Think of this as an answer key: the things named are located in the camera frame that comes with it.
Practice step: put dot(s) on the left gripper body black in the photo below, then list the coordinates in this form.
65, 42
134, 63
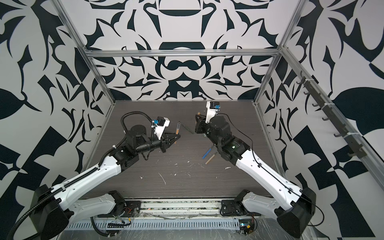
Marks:
148, 145

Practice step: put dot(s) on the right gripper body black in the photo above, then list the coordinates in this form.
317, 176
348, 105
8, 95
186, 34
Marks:
208, 129

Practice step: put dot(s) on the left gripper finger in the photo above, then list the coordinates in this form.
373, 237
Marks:
170, 137
167, 143

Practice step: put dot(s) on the brown pen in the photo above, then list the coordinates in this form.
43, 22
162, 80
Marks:
178, 128

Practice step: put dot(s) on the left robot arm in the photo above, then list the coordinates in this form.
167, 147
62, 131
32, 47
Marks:
61, 205

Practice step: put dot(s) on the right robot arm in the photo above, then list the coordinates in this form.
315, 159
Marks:
291, 206

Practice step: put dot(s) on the dark green pen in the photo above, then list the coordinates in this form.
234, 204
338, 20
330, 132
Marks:
184, 126

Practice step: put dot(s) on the blue pen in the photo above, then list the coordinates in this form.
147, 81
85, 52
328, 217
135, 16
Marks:
207, 152

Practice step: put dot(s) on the tan pen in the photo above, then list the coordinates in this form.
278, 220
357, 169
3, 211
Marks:
210, 159

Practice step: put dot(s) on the green circuit board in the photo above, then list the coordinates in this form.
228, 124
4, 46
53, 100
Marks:
247, 226

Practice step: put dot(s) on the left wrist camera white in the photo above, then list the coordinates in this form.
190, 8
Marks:
160, 124

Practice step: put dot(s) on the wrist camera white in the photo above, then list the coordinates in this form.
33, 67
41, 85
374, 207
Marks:
212, 109
160, 124

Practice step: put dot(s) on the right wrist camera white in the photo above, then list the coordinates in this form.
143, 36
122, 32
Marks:
212, 109

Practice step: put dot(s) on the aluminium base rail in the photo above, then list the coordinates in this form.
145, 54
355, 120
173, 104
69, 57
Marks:
173, 208

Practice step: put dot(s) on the white cable duct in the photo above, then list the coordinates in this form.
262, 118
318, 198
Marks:
176, 224

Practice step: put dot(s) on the wall hook rack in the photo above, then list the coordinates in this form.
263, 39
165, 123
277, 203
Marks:
334, 115

